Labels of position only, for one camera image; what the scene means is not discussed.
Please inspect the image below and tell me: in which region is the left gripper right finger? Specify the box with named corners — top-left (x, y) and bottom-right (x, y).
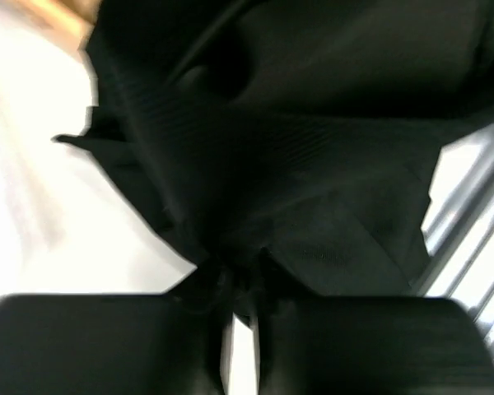
top-left (259, 297), bottom-right (494, 394)

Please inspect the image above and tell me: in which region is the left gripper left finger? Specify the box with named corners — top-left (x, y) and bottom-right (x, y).
top-left (0, 295), bottom-right (230, 395)

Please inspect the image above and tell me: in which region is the black pleated skirt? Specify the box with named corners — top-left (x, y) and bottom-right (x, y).
top-left (57, 1), bottom-right (494, 315)

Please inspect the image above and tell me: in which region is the wooden clothes rack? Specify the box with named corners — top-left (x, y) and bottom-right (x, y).
top-left (40, 0), bottom-right (101, 36)

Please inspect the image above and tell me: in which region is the aluminium mounting rail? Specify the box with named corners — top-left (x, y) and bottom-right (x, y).
top-left (416, 124), bottom-right (494, 360)

